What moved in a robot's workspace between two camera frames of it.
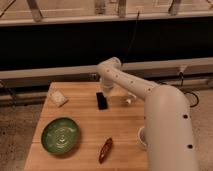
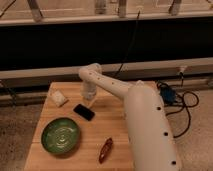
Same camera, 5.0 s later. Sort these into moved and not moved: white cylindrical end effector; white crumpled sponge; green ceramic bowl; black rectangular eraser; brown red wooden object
Moved: white cylindrical end effector; black rectangular eraser
Not moved: green ceramic bowl; white crumpled sponge; brown red wooden object
